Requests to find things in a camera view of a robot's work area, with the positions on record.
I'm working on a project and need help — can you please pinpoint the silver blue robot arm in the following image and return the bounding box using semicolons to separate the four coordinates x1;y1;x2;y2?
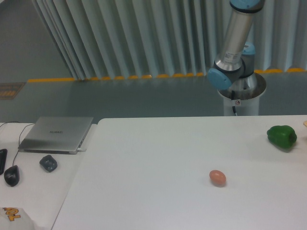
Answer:
207;0;265;90

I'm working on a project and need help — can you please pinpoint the cream sleeved forearm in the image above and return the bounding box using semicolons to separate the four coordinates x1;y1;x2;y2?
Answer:
0;207;35;230

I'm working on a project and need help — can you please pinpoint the green bell pepper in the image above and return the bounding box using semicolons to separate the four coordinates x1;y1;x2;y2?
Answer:
267;125;297;149

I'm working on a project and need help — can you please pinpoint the brown egg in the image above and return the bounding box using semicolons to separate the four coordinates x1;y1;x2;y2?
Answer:
209;170;226;186

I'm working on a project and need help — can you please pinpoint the silver closed laptop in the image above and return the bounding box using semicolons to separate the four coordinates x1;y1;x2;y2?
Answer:
18;116;93;154

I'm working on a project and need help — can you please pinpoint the dark grey small tray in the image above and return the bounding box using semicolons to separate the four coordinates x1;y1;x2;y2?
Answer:
39;155;58;173

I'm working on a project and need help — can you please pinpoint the black computer mouse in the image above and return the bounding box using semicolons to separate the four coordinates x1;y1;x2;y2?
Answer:
4;165;20;187

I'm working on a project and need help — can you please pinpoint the black keyboard edge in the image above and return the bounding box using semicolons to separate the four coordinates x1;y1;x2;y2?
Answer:
0;149;8;175

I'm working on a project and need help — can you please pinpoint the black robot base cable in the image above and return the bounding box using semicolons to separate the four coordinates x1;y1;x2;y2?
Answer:
230;90;238;116

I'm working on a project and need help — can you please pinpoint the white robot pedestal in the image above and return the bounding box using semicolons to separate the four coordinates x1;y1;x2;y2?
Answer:
218;73;267;116

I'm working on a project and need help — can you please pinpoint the black mouse cable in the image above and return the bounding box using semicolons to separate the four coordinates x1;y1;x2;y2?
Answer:
0;121;35;167

